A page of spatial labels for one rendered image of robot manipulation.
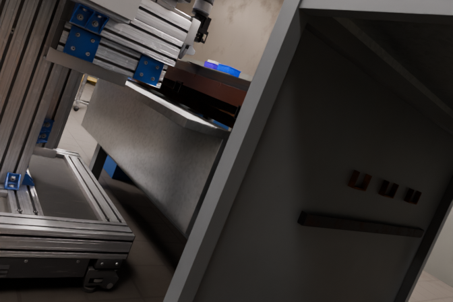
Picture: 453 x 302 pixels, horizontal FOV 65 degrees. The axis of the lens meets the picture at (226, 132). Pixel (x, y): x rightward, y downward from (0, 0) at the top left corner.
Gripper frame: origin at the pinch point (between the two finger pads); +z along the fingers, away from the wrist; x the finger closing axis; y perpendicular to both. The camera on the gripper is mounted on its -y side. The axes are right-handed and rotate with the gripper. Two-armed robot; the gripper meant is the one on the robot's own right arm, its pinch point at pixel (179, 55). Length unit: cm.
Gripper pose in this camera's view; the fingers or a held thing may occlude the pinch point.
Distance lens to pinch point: 153.8
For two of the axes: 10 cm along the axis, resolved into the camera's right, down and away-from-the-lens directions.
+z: -3.7, 9.2, 0.9
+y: 7.2, 2.3, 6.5
